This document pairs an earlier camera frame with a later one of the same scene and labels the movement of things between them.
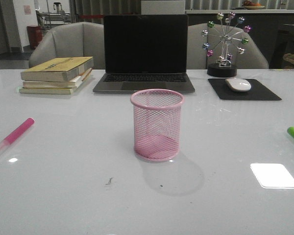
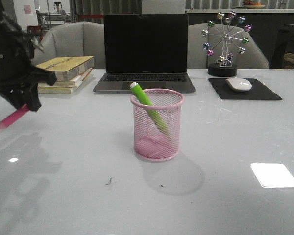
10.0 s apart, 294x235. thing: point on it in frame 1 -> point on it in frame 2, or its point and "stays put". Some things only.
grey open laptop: x=144 y=52 stays put
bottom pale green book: x=36 y=90 stays put
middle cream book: x=73 y=83 stays put
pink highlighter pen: x=12 y=137 -> x=9 y=120
